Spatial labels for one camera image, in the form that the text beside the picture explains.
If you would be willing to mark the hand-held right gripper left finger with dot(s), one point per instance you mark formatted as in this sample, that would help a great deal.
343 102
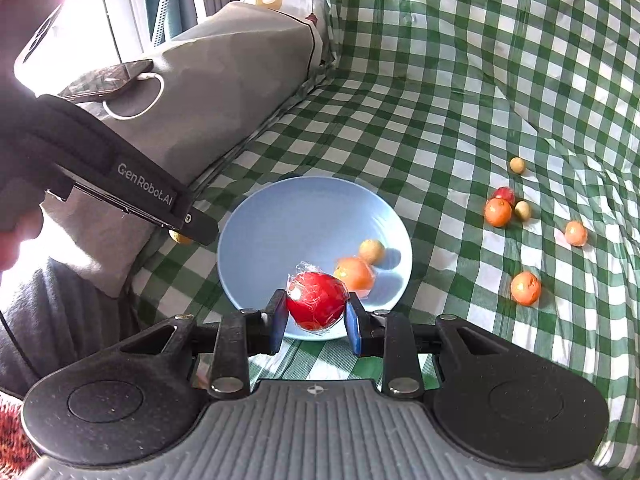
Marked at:
278 331

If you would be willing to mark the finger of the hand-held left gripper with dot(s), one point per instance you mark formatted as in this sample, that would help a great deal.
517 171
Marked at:
200 228

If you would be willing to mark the plastic-wrapped red apple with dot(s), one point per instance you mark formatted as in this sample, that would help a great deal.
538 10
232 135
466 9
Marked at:
317 302

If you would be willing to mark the white printed pillow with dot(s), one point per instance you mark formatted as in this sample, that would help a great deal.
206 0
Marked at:
292 2

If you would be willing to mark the window curtain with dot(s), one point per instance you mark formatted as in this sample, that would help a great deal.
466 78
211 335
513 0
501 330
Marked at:
156 0

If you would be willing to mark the red patterned rug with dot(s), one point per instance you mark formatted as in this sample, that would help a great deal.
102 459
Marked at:
12 435

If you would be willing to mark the green checked cloth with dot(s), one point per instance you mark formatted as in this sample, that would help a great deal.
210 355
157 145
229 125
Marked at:
450 110

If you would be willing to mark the small wrapped orange tangerine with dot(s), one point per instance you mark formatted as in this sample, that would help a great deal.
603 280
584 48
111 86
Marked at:
576 233

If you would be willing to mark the light blue plate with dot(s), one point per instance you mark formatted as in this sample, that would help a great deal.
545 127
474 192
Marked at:
300 220

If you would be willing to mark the person's grey trouser leg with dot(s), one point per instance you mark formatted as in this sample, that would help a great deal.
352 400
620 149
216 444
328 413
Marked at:
65 320

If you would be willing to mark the small yellow-brown fruit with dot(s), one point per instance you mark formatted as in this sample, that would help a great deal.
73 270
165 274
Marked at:
372 251
517 165
522 210

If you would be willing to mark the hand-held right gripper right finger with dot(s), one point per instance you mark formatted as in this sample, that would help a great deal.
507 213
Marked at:
353 329

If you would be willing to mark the grey pillow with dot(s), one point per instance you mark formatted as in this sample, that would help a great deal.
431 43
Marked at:
225 85

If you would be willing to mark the small red fruit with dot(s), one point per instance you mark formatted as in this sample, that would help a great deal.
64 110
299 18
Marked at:
505 192

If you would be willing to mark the black smartphone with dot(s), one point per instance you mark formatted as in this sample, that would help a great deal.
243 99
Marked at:
105 80

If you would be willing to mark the small yellow fruit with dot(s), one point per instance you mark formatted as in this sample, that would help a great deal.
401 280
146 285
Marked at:
179 238

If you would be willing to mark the person's left hand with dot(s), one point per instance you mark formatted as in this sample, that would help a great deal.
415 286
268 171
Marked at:
22 240

